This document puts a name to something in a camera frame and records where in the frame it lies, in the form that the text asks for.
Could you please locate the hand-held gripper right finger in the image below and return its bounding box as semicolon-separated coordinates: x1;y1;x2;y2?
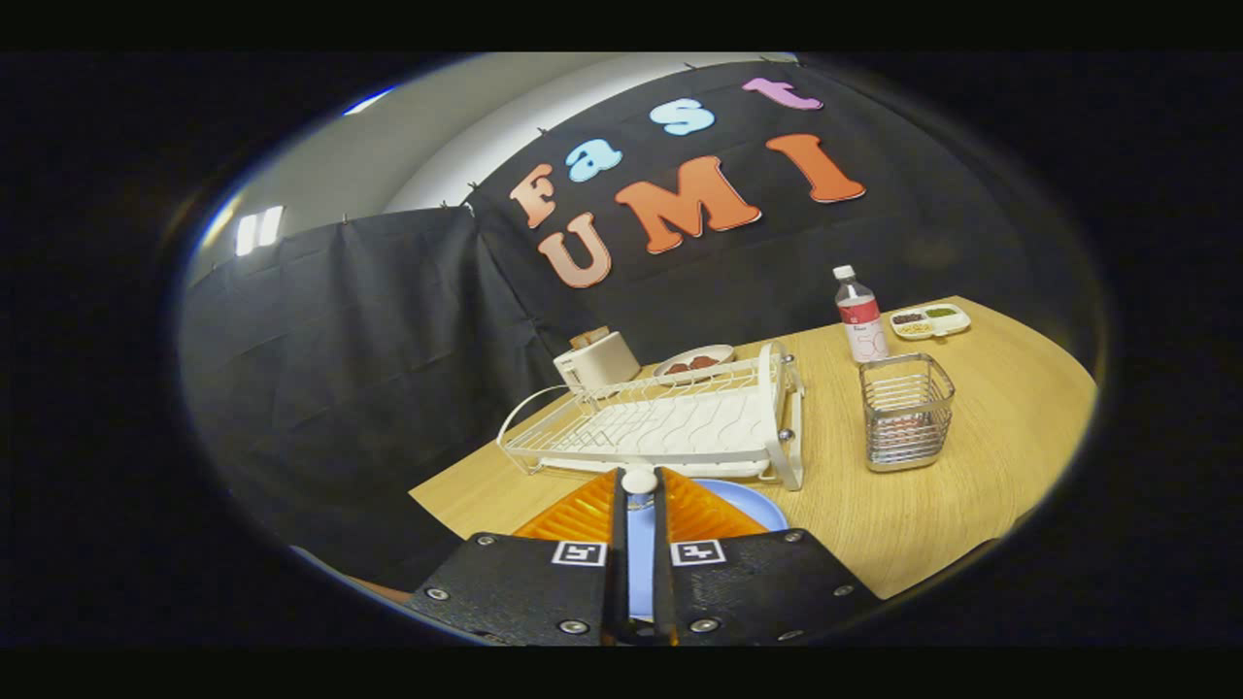
653;466;883;647

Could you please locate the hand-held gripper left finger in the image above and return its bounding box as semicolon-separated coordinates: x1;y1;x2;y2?
403;468;630;647

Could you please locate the spoon with blue checked handle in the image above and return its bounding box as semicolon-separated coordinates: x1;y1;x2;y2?
621;467;659;516

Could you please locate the light blue plate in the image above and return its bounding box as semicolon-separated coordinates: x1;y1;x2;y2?
626;478;789;622

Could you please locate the white wire dish rack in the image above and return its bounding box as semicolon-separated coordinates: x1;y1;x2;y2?
496;341;807;491

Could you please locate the metal wire basket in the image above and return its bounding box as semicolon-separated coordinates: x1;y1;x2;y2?
859;352;957;474

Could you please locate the small white plate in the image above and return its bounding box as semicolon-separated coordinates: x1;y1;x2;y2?
653;344;736;382

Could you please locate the white divided dish with beans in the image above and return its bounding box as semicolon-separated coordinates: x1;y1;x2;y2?
890;303;972;341

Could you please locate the white toaster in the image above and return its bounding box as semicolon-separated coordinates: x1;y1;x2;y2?
554;331;643;391

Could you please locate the clear bottle with red label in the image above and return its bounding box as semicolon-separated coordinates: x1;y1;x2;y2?
832;265;890;364

